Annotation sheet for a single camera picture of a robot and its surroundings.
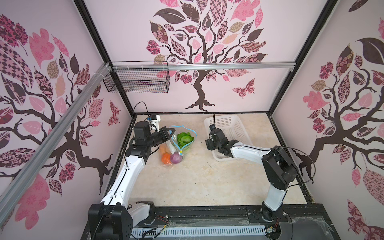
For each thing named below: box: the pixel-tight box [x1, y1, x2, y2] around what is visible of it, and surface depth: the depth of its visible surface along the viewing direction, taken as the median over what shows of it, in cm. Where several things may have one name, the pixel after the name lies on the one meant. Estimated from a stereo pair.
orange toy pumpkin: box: [161, 152, 172, 165], surface depth 89 cm
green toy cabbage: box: [176, 132, 195, 149], surface depth 87 cm
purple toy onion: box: [171, 152, 183, 164], surface depth 87 cm
